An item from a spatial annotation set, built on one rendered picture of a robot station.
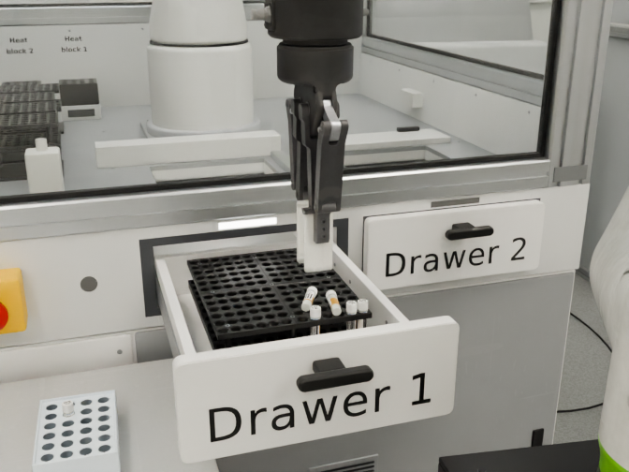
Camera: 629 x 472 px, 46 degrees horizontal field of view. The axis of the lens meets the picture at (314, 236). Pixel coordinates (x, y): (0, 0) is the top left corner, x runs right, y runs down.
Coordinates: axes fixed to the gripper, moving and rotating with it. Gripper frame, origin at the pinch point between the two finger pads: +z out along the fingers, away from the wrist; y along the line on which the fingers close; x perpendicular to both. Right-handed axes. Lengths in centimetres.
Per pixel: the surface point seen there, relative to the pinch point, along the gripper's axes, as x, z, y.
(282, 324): -3.9, 9.7, 0.6
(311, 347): -3.8, 7.2, 10.7
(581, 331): 145, 101, -129
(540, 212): 43.1, 8.6, -20.9
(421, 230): 23.2, 9.5, -21.1
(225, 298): -8.4, 9.8, -8.0
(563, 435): 100, 101, -78
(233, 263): -5.2, 9.9, -18.3
